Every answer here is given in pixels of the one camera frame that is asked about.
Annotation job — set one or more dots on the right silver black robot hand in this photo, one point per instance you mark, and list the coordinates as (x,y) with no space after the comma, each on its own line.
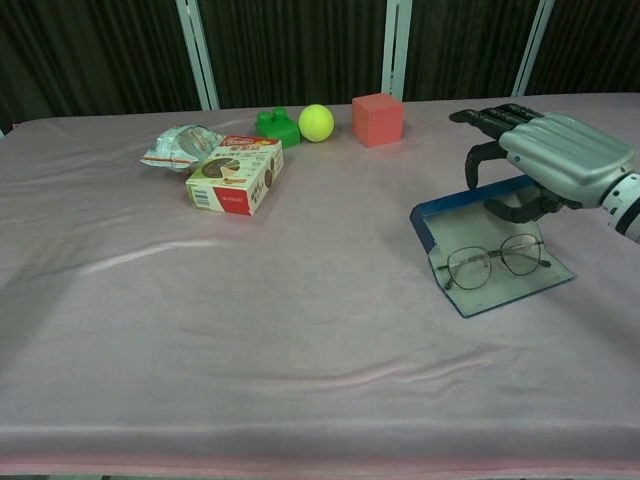
(570,150)

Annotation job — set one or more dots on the blue glasses case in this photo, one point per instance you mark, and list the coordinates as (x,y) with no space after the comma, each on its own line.
(450,230)

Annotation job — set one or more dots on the thin-framed eyeglasses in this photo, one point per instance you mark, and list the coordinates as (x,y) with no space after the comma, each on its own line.
(470,270)

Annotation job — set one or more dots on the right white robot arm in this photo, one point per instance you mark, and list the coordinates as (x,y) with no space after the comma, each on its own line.
(627,205)

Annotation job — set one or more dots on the biscuit box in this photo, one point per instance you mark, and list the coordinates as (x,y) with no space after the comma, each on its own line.
(235,175)

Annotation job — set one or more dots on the red foam cube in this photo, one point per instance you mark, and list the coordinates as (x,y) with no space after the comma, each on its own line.
(377,122)

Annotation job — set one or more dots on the yellow tennis ball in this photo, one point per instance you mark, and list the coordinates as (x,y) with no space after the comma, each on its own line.
(316,123)

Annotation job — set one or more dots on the dark pleated curtain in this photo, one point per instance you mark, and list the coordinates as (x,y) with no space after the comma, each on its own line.
(300,50)

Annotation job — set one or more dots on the green toy brick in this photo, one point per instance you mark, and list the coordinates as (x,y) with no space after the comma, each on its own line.
(280,132)

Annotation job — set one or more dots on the pink tablecloth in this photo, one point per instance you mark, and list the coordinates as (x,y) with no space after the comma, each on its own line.
(320,325)

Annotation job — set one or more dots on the crumpled snack bag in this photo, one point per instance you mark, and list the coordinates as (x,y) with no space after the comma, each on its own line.
(175,145)

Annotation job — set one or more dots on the white frame post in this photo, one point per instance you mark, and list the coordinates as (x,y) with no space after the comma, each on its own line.
(532,50)
(197,50)
(397,50)

